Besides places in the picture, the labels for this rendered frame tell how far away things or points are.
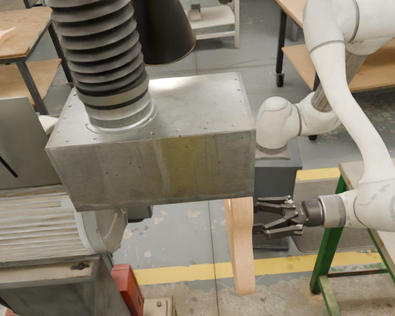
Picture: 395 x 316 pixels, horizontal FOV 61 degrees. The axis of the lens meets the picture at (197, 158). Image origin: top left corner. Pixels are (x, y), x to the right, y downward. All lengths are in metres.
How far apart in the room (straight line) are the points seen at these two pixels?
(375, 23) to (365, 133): 0.37
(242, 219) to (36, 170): 0.41
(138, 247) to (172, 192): 1.71
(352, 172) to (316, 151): 1.52
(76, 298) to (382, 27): 1.14
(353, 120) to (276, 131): 0.66
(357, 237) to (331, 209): 1.37
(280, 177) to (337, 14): 0.86
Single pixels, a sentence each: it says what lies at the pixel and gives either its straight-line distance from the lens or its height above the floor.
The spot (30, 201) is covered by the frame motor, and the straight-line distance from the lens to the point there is 0.75.
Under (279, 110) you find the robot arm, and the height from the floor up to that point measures 0.96.
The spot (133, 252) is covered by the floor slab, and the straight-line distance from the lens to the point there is 2.23.
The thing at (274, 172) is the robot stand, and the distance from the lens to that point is 1.67.
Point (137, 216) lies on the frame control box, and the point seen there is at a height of 0.94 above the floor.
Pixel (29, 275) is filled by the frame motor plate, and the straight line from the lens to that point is 0.92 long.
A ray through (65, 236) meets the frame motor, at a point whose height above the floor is 1.27.
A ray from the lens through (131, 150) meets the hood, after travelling 0.49.
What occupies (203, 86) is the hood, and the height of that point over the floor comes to 1.53.
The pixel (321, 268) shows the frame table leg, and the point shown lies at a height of 0.29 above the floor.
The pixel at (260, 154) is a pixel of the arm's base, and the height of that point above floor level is 0.72.
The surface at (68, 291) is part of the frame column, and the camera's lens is 0.98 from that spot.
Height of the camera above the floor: 1.81
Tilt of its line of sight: 42 degrees down
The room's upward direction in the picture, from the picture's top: 6 degrees counter-clockwise
